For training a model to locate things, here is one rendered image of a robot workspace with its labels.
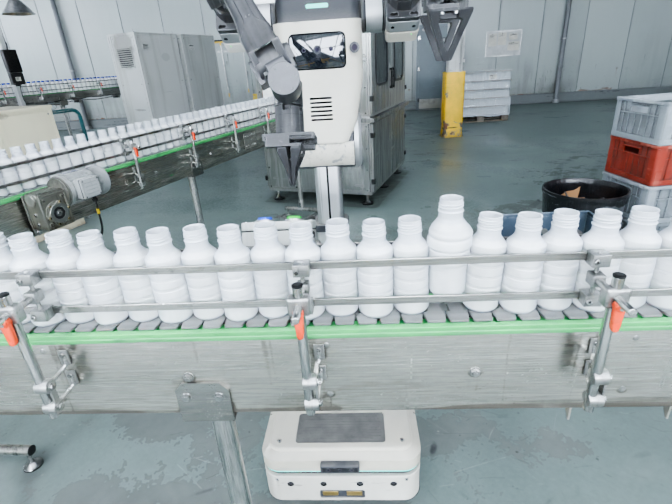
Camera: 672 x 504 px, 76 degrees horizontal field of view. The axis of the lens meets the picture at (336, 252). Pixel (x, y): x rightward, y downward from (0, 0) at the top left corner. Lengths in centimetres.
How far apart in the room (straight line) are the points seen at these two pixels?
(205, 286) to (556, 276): 57
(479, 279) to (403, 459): 90
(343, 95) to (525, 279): 71
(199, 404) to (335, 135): 76
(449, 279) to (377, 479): 99
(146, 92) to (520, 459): 594
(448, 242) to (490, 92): 955
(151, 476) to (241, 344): 126
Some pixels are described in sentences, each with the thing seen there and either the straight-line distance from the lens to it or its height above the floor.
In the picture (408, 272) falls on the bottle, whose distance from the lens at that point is 70.
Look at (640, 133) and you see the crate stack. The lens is 300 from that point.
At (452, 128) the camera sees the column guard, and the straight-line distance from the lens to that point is 835.
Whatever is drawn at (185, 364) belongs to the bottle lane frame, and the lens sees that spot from 82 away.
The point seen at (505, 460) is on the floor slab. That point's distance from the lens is 189.
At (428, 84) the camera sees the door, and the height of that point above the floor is 65.
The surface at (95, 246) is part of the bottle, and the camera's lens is 81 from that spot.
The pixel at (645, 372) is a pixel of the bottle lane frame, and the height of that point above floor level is 90.
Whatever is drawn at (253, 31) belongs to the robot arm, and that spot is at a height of 146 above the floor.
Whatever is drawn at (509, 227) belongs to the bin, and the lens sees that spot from 141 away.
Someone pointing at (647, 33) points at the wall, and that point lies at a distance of 1469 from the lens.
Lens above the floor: 140
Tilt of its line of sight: 24 degrees down
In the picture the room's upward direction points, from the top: 4 degrees counter-clockwise
